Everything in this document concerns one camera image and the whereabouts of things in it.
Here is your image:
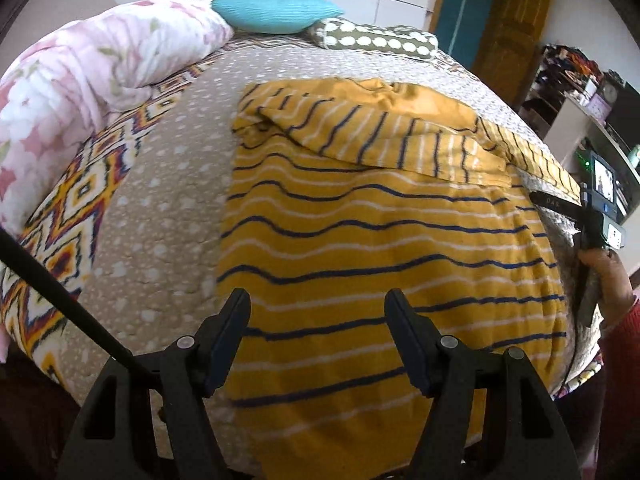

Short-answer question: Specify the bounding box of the person's right forearm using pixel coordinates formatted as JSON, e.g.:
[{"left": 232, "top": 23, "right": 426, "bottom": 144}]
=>
[{"left": 596, "top": 296, "right": 640, "bottom": 480}]

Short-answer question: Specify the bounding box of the yellow striped garment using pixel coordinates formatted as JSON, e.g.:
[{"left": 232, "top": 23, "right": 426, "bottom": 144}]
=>
[{"left": 216, "top": 78, "right": 583, "bottom": 480}]

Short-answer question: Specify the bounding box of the beige dotted bedspread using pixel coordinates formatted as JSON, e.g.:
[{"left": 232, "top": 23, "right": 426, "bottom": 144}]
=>
[{"left": 62, "top": 35, "right": 606, "bottom": 480}]

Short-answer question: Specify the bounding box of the wooden door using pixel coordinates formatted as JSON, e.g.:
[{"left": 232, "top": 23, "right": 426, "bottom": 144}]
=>
[{"left": 470, "top": 0, "right": 559, "bottom": 103}]

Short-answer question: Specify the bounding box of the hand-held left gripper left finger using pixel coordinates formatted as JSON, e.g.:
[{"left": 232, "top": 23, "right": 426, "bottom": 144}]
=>
[{"left": 59, "top": 288, "right": 252, "bottom": 480}]

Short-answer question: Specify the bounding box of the white cabinet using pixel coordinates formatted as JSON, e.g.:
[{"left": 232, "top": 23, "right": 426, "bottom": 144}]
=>
[{"left": 542, "top": 94, "right": 640, "bottom": 223}]

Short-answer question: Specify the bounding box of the person's right hand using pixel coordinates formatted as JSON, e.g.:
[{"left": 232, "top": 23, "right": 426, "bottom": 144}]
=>
[{"left": 577, "top": 249, "right": 638, "bottom": 328}]

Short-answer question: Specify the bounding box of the teal pillow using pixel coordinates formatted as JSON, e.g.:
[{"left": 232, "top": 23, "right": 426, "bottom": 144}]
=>
[{"left": 211, "top": 0, "right": 346, "bottom": 35}]

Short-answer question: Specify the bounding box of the pink floral quilt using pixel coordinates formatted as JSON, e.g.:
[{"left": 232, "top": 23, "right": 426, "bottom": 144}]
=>
[{"left": 0, "top": 0, "right": 235, "bottom": 225}]

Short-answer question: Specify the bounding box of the geometric patterned blanket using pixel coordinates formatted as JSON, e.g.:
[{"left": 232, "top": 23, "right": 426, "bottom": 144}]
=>
[{"left": 0, "top": 52, "right": 223, "bottom": 397}]

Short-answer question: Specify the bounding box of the olive polka dot pillow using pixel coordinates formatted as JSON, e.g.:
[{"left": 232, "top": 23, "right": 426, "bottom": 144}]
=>
[{"left": 306, "top": 17, "right": 439, "bottom": 62}]

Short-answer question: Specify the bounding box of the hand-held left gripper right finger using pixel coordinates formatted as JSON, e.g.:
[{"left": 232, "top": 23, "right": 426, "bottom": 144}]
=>
[{"left": 384, "top": 288, "right": 582, "bottom": 480}]

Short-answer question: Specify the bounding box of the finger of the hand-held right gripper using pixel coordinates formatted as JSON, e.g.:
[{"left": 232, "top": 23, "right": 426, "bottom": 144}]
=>
[{"left": 529, "top": 191, "right": 585, "bottom": 217}]

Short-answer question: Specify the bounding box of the black cable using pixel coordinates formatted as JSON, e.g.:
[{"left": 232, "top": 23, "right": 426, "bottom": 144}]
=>
[{"left": 0, "top": 229, "right": 166, "bottom": 395}]

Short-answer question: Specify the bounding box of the cluttered dark shelf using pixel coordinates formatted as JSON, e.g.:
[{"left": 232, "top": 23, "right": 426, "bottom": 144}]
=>
[{"left": 519, "top": 44, "right": 607, "bottom": 137}]

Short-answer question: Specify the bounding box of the teal door panel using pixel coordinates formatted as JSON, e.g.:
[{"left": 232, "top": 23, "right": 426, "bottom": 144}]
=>
[{"left": 434, "top": 0, "right": 501, "bottom": 56}]

